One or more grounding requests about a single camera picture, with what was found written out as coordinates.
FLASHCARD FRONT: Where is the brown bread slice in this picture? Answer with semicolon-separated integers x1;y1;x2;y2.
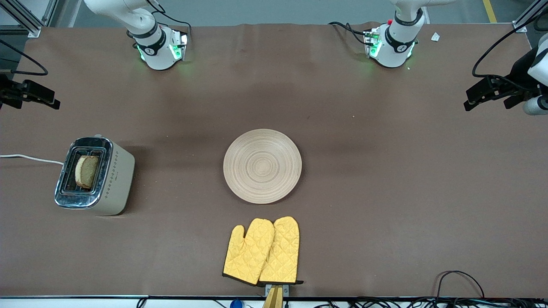
75;155;100;190

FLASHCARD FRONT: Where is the round wooden plate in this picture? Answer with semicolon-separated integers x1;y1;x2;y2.
223;129;302;204

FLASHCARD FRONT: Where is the beige chrome toaster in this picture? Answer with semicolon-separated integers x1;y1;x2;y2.
54;136;136;216

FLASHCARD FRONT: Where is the brown table cover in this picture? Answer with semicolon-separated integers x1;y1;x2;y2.
0;21;548;299

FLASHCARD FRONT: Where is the yellow quilted oven mitt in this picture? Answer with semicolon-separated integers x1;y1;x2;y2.
223;218;275;286
258;216;304;285

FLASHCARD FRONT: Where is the wooden stick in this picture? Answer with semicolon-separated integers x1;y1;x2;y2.
262;286;284;308

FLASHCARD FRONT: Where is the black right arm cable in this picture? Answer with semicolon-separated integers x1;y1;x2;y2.
0;38;49;77

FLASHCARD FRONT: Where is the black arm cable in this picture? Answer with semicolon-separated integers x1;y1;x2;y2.
472;9;548;80
0;38;49;77

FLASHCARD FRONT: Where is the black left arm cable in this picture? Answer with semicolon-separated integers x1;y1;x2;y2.
472;9;548;80

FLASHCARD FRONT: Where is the white toaster power cord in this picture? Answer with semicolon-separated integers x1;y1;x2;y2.
0;154;65;166

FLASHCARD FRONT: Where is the aluminium frame profile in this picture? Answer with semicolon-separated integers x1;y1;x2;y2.
513;0;542;33
8;0;59;38

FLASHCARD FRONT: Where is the black left base cable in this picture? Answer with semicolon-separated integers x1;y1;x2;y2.
328;21;374;46

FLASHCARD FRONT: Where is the black base cable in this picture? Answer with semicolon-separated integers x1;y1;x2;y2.
328;21;374;46
146;0;192;43

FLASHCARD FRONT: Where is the black right base cable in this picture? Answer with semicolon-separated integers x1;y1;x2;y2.
146;0;192;43

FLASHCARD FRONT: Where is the black looped cable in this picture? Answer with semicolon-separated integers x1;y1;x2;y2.
436;270;485;299

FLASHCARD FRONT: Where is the black cable bundle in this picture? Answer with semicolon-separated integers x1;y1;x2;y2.
315;296;548;308

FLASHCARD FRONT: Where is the small metal bracket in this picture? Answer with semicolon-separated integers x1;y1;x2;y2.
265;283;290;299

